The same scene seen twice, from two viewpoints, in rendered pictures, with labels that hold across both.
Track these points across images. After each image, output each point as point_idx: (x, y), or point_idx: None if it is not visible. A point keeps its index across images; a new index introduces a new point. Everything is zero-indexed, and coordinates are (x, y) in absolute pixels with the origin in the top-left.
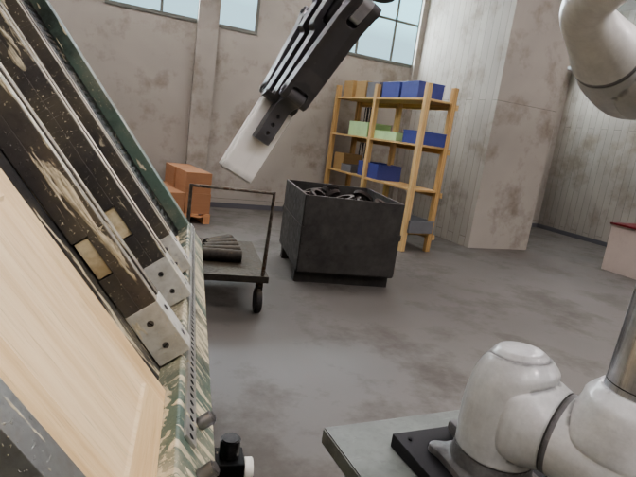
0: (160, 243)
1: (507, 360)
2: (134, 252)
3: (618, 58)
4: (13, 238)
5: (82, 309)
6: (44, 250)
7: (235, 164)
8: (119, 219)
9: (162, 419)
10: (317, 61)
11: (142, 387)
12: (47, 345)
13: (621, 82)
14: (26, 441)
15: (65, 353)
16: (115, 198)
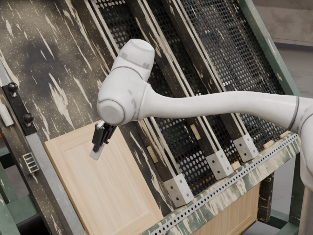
0: (217, 145)
1: None
2: (202, 147)
3: (274, 120)
4: (104, 148)
5: (127, 176)
6: (119, 152)
7: (91, 155)
8: (196, 129)
9: (149, 227)
10: (95, 137)
11: (146, 212)
12: (98, 187)
13: (289, 130)
14: (65, 210)
15: (105, 191)
16: (194, 119)
